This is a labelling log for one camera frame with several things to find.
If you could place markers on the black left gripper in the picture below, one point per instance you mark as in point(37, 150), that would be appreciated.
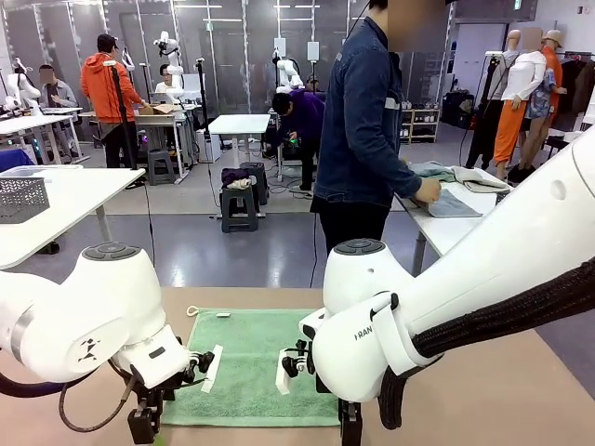
point(155, 395)

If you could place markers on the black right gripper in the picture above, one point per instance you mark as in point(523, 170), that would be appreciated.
point(348, 409)

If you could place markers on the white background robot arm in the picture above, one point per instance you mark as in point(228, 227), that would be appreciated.
point(173, 69)
point(288, 72)
point(25, 88)

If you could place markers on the person's right forearm denim sleeve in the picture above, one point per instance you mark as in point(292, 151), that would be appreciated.
point(400, 179)

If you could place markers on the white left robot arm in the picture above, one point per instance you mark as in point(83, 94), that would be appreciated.
point(93, 302)

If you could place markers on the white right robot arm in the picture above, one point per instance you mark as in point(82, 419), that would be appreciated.
point(465, 279)

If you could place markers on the person's right hand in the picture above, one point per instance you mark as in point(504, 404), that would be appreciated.
point(427, 190)

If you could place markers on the gray plastic step stool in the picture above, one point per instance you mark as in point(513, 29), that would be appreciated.
point(239, 209)
point(162, 165)
point(258, 181)

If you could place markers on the dark clothes pile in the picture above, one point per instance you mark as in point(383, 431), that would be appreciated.
point(234, 176)

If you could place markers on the blue cloth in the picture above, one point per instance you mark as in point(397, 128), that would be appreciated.
point(14, 160)

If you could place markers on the white desk with box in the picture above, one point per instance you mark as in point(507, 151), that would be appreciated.
point(158, 120)

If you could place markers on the wooden shoe shelf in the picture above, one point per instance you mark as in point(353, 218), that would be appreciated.
point(420, 125)

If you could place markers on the black tripod pole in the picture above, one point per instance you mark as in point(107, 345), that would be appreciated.
point(120, 111)
point(202, 102)

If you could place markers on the white standing desk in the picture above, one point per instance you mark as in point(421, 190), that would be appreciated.
point(239, 124)

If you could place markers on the brown cardboard box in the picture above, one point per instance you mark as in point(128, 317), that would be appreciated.
point(158, 110)

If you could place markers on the person in denim jacket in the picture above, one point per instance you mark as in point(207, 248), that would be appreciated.
point(362, 116)

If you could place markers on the person in purple hoodie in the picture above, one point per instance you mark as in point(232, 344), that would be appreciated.
point(304, 116)

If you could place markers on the white background work table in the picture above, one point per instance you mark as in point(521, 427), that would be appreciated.
point(28, 123)

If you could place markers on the person in orange hoodie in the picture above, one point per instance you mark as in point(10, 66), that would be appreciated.
point(104, 88)

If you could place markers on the black luggage bags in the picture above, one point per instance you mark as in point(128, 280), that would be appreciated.
point(458, 109)

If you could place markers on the seated person gray jacket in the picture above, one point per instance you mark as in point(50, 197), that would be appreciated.
point(58, 95)

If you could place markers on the seated person white shirt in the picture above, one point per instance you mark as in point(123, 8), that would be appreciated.
point(163, 83)

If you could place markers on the black utility cart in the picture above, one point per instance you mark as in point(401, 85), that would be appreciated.
point(558, 146)

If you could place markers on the mannequin gray vest black pants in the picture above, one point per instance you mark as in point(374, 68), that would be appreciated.
point(490, 102)

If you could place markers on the mannequin white top orange pants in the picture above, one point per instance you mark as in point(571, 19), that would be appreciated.
point(525, 79)

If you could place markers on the rack of dark clothes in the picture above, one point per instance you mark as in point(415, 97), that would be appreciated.
point(578, 88)

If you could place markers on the mannequin orange shirt beige hat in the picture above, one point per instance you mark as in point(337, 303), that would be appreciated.
point(551, 60)

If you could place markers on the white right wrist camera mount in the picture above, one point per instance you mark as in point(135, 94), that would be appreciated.
point(283, 376)

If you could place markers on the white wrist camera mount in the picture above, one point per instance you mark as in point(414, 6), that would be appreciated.
point(283, 376)
point(211, 367)

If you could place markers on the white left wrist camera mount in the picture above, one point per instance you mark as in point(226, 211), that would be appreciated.
point(211, 367)

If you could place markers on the white wall panel box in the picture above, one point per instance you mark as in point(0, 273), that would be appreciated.
point(279, 48)
point(313, 51)

